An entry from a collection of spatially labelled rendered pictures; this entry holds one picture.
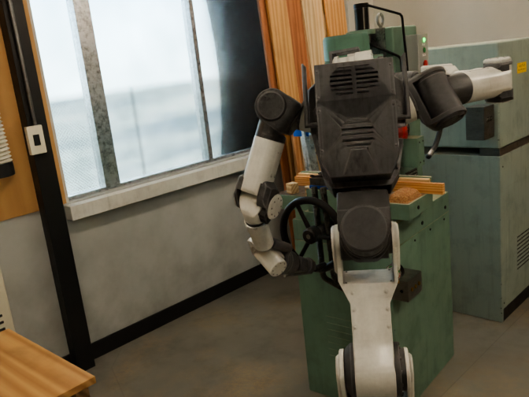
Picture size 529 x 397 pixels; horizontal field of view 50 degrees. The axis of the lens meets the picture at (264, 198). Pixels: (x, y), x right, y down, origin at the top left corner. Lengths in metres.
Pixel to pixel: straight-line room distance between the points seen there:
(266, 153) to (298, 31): 2.46
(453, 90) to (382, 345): 0.70
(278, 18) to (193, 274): 1.71
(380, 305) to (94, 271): 1.94
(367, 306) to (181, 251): 2.07
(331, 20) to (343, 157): 2.89
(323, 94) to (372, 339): 0.65
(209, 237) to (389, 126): 2.31
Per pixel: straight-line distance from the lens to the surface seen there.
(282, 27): 3.86
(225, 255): 3.73
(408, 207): 2.09
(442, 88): 1.63
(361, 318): 1.56
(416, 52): 2.47
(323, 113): 1.46
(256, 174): 1.63
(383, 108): 1.46
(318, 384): 2.66
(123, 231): 3.23
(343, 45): 2.21
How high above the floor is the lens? 1.46
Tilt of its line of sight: 14 degrees down
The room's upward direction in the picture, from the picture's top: 6 degrees counter-clockwise
